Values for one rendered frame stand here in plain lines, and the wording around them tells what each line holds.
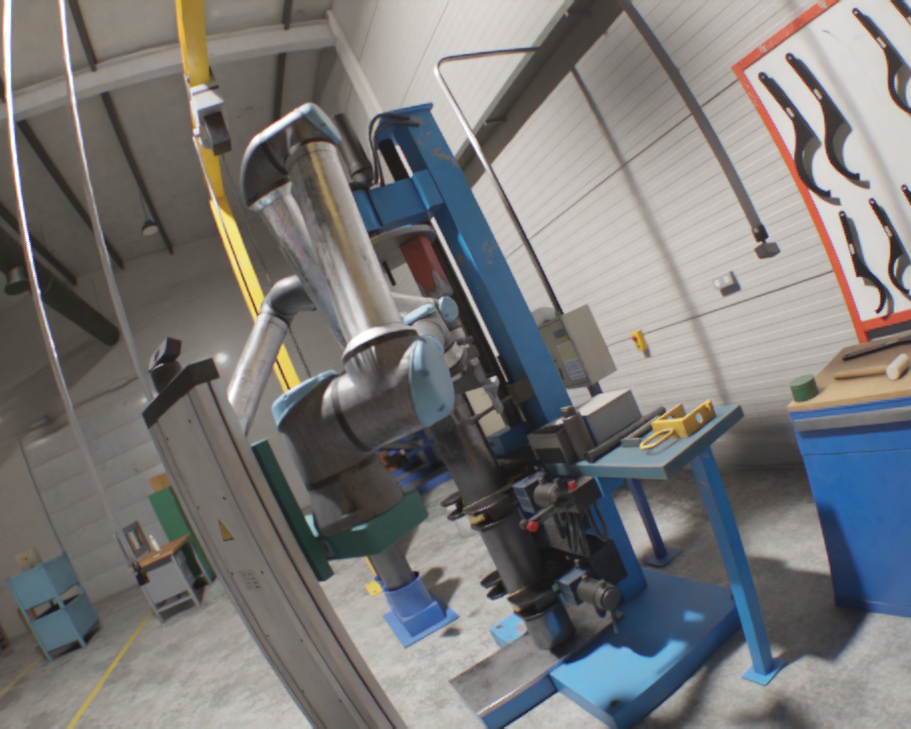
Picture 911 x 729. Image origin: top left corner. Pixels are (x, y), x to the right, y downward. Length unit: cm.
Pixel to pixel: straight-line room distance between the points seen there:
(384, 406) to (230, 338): 1229
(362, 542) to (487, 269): 171
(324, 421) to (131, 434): 1241
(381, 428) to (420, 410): 8
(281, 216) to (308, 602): 80
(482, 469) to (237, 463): 145
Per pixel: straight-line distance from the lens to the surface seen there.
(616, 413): 210
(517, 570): 241
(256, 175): 118
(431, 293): 222
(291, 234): 119
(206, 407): 99
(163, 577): 779
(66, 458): 1387
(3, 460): 1480
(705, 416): 175
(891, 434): 186
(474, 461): 225
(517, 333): 239
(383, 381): 88
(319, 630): 104
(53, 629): 942
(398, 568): 360
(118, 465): 1338
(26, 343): 1472
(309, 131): 113
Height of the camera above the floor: 157
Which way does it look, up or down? level
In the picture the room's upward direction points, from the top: 25 degrees counter-clockwise
